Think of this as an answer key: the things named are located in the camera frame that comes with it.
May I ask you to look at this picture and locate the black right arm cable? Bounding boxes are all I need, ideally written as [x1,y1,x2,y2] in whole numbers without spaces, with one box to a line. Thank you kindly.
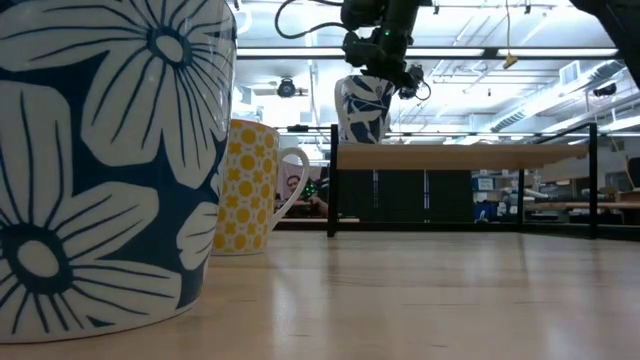
[273,0,351,40]

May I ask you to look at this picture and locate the white mug yellow dots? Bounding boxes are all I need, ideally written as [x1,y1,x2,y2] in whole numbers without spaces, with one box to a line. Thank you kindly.
[212,118,311,257]

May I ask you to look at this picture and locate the black metal table frame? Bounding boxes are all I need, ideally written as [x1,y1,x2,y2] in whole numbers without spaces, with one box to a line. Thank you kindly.
[273,218,640,241]

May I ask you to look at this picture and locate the black cabinet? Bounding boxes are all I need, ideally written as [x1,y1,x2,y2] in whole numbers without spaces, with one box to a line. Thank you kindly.
[339,169,476,224]

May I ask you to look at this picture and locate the black round ceiling fixture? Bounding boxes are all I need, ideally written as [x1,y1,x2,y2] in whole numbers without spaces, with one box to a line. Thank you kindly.
[276,76,298,99]

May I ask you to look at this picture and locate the navy mug white flowers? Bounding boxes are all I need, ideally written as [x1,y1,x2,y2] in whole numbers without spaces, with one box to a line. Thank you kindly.
[0,0,239,345]

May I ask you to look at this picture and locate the wooden shelf black metal legs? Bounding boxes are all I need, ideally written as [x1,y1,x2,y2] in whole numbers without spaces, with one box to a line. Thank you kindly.
[327,122,600,240]

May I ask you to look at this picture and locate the navy white leaf pattern mug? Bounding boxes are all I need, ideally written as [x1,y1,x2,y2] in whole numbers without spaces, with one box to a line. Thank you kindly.
[333,74,396,145]

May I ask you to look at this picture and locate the black overhead camera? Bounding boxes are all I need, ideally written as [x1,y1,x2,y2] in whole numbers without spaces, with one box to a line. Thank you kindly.
[407,64,432,101]

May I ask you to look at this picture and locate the yellow hanging tag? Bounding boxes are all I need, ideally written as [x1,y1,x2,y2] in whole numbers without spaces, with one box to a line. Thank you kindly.
[502,0,520,70]

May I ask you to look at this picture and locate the wooden background table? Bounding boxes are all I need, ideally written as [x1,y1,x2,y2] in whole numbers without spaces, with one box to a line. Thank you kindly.
[524,201,640,211]

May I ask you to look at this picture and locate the blue storage bin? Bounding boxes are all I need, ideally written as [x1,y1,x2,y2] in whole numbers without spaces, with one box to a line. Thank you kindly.
[473,202,501,224]

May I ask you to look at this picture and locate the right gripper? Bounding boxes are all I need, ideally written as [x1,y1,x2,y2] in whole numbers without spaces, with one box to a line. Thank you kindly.
[342,0,421,94]

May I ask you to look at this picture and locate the black beam with light strips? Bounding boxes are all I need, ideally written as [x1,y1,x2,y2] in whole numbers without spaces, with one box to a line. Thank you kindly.
[236,46,621,62]

